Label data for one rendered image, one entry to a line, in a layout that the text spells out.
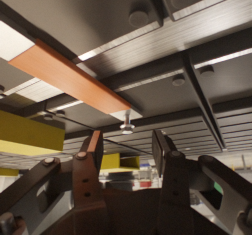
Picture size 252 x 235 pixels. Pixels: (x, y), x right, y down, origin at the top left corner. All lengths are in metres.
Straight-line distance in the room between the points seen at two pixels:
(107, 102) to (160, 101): 0.05
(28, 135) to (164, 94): 0.16
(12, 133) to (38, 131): 0.03
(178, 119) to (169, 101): 0.03
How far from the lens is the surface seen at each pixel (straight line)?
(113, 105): 0.16
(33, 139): 0.23
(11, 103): 0.22
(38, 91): 0.18
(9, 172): 0.89
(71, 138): 0.27
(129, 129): 0.17
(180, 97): 0.17
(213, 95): 0.17
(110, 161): 0.39
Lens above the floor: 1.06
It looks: 23 degrees down
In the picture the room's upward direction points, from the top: 179 degrees clockwise
